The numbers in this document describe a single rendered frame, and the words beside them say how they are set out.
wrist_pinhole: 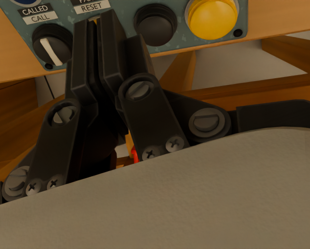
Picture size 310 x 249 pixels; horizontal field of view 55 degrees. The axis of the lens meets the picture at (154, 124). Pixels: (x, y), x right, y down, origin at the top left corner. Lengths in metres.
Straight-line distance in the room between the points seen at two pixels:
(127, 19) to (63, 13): 0.04
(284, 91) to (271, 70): 0.82
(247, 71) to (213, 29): 0.96
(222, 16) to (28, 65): 0.16
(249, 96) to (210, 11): 0.17
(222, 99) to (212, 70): 0.81
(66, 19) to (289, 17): 0.15
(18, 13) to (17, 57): 0.06
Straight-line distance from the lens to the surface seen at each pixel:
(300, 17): 0.23
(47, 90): 1.31
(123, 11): 0.20
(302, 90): 0.35
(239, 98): 0.34
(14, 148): 0.82
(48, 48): 0.21
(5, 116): 1.17
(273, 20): 0.23
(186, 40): 0.21
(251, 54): 1.14
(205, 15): 0.19
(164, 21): 0.19
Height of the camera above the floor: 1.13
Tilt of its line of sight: 69 degrees down
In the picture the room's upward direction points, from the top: 155 degrees counter-clockwise
